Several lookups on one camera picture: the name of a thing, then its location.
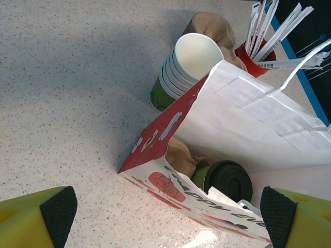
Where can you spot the brown pulp cup carrier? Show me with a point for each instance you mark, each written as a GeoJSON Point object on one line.
{"type": "Point", "coordinates": [181, 157]}
{"type": "Point", "coordinates": [214, 28]}

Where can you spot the red straw holder cup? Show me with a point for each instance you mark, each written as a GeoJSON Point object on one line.
{"type": "Point", "coordinates": [248, 64]}

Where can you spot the stack of paper cups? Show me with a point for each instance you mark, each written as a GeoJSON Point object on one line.
{"type": "Point", "coordinates": [196, 54]}

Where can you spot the green paper cup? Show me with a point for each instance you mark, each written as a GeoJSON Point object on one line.
{"type": "Point", "coordinates": [200, 177]}
{"type": "Point", "coordinates": [169, 87]}
{"type": "Point", "coordinates": [161, 99]}
{"type": "Point", "coordinates": [175, 76]}
{"type": "Point", "coordinates": [172, 82]}

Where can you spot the red and white paper bag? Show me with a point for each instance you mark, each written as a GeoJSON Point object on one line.
{"type": "Point", "coordinates": [245, 116]}

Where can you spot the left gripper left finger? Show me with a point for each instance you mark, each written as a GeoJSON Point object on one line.
{"type": "Point", "coordinates": [26, 222]}

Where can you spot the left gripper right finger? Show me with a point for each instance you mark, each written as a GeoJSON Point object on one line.
{"type": "Point", "coordinates": [310, 224]}

